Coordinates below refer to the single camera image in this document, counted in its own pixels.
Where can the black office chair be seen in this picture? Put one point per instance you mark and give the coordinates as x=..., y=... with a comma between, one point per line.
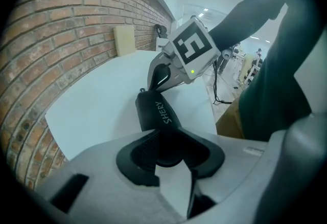
x=161, y=29

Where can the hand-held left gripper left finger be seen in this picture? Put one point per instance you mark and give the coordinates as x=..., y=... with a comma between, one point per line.
x=102, y=166

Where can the person's dark printed shirt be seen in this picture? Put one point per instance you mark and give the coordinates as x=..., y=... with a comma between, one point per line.
x=276, y=85

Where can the person's brown shorts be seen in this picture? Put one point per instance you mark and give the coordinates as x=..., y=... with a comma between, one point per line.
x=230, y=120

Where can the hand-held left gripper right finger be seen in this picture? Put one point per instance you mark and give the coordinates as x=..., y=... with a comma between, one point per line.
x=237, y=161

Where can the person's right forearm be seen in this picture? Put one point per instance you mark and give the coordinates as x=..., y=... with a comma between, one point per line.
x=242, y=21

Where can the black pouch case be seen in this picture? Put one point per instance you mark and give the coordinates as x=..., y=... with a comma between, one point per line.
x=153, y=113

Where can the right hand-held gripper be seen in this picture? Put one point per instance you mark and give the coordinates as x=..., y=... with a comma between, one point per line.
x=192, y=46

